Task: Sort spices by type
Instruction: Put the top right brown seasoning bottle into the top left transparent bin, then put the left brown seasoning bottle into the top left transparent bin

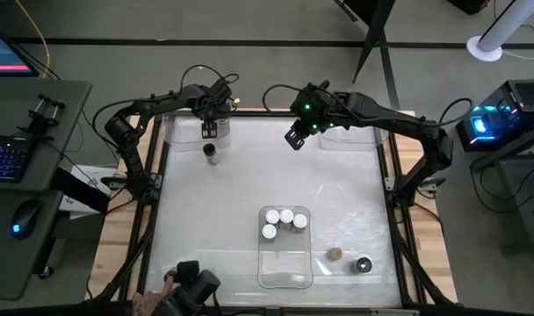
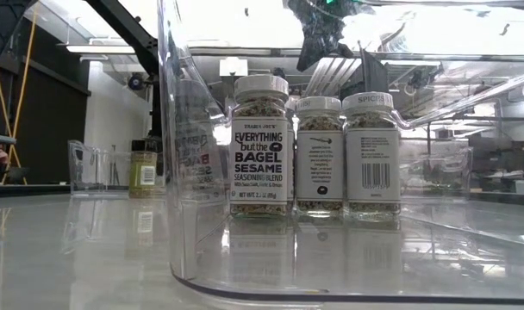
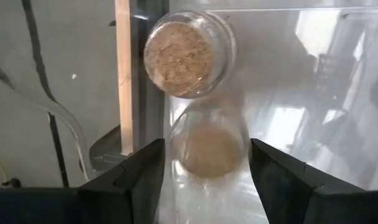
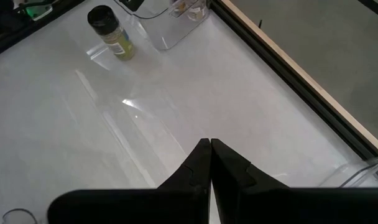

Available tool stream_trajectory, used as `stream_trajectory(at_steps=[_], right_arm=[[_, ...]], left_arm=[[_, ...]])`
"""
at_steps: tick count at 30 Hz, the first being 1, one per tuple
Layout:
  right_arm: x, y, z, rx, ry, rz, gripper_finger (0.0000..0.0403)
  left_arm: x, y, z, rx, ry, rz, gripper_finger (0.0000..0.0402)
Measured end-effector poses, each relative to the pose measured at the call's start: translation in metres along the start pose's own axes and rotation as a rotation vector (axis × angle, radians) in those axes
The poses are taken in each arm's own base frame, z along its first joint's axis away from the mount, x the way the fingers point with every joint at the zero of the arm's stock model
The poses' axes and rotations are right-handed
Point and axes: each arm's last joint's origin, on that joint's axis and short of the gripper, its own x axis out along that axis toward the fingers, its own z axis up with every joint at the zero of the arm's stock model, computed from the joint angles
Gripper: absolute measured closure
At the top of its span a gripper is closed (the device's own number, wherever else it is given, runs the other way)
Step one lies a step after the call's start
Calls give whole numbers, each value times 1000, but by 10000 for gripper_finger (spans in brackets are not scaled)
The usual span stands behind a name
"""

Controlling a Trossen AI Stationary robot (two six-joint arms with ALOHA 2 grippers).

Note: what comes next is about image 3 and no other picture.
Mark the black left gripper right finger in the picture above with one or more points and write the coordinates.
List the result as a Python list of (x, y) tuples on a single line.
[(294, 193)]

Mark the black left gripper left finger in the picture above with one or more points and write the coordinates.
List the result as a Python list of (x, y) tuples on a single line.
[(130, 186)]

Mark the clear plastic bin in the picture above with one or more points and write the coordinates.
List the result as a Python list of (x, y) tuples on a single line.
[(270, 62)]

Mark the brown powder spice jar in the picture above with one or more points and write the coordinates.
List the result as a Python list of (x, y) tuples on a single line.
[(179, 59)]

